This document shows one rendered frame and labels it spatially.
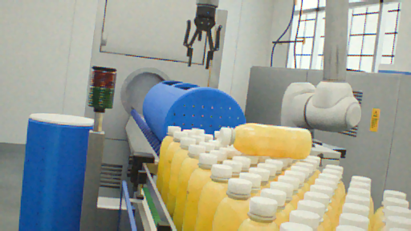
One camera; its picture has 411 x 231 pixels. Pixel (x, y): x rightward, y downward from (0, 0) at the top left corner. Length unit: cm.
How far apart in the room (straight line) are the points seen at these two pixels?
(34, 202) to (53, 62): 487
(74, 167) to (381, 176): 194
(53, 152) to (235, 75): 562
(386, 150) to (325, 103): 114
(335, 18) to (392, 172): 136
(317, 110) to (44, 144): 111
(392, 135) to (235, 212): 248
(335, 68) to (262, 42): 543
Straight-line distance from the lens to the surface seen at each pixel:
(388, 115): 328
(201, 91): 172
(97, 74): 127
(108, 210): 155
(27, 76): 684
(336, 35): 221
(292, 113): 231
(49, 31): 685
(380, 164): 330
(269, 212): 72
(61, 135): 199
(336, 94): 218
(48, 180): 203
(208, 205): 95
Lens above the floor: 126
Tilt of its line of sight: 4 degrees down
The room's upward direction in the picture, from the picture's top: 7 degrees clockwise
